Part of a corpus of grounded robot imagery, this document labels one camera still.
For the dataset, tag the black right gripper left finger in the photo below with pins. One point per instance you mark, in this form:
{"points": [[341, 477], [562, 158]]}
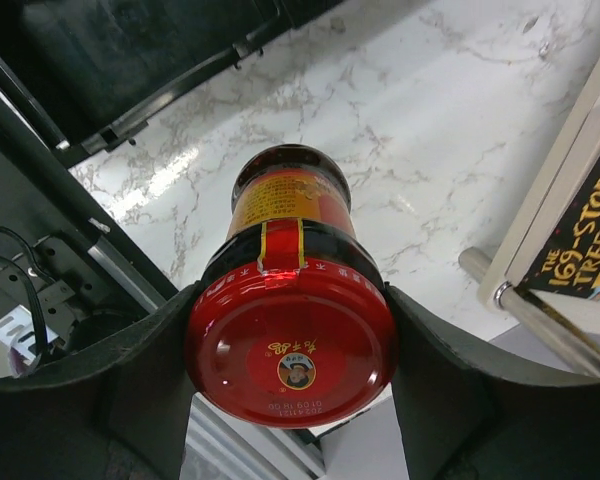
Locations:
{"points": [[118, 409]]}

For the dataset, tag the white two-tier shelf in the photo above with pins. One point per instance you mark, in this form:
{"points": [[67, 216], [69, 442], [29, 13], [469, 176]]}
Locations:
{"points": [[567, 326]]}

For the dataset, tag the red-lid sauce jar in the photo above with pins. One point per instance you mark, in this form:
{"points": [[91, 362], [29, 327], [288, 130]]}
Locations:
{"points": [[291, 329]]}

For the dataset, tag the colourful Treehouse book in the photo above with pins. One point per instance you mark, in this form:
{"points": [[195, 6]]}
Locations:
{"points": [[560, 252]]}

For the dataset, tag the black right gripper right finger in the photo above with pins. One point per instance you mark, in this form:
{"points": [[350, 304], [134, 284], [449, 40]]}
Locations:
{"points": [[467, 409]]}

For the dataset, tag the black six-compartment plastic tray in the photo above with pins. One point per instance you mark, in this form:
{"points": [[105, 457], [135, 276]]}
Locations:
{"points": [[88, 75]]}

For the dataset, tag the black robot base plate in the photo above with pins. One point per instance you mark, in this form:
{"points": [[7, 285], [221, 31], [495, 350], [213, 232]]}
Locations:
{"points": [[77, 296]]}

